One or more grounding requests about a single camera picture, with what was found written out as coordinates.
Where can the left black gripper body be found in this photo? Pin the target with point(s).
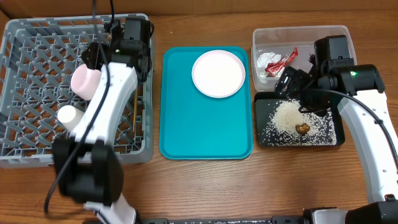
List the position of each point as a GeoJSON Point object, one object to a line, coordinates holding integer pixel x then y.
{"type": "Point", "coordinates": [101, 51]}

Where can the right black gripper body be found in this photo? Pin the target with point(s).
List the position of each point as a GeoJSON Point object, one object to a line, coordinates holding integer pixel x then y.
{"type": "Point", "coordinates": [289, 82]}

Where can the small pink plate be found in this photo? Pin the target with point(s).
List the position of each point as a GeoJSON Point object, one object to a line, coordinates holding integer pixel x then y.
{"type": "Point", "coordinates": [84, 82]}

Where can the red snack wrapper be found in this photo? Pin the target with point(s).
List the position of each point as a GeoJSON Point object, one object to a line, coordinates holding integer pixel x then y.
{"type": "Point", "coordinates": [276, 69]}

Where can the white rice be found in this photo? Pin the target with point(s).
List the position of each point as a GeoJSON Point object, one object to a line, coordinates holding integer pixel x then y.
{"type": "Point", "coordinates": [279, 129]}

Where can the wooden chopstick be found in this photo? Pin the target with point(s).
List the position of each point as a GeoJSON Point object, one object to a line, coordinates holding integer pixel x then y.
{"type": "Point", "coordinates": [135, 110]}

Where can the white cup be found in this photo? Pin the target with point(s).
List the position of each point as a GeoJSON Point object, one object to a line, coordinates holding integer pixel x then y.
{"type": "Point", "coordinates": [69, 116]}

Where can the large white plate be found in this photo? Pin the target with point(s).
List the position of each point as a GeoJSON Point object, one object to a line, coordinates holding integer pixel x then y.
{"type": "Point", "coordinates": [218, 74]}

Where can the brown food chunk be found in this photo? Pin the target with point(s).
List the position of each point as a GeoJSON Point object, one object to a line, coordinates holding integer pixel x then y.
{"type": "Point", "coordinates": [302, 129]}

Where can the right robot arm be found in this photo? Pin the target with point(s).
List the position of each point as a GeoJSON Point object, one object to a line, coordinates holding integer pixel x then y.
{"type": "Point", "coordinates": [357, 92]}

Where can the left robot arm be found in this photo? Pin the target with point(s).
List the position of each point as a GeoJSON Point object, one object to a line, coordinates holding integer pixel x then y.
{"type": "Point", "coordinates": [87, 169]}

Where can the black waste tray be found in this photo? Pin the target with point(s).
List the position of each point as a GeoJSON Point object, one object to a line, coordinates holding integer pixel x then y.
{"type": "Point", "coordinates": [265, 101]}

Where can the crumpled white tissue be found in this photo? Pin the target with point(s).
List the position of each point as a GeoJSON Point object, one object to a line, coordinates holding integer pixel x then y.
{"type": "Point", "coordinates": [264, 60]}

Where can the clear plastic bin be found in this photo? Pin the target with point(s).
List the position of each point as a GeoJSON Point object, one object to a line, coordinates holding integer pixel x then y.
{"type": "Point", "coordinates": [283, 40]}

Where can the grey plastic dish rack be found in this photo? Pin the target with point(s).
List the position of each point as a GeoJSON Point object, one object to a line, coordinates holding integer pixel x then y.
{"type": "Point", "coordinates": [38, 57]}

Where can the teal plastic tray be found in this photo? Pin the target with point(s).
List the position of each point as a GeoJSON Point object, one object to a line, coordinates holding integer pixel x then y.
{"type": "Point", "coordinates": [196, 126]}

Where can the black bar at table edge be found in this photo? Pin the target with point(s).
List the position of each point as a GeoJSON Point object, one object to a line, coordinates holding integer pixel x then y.
{"type": "Point", "coordinates": [274, 220]}

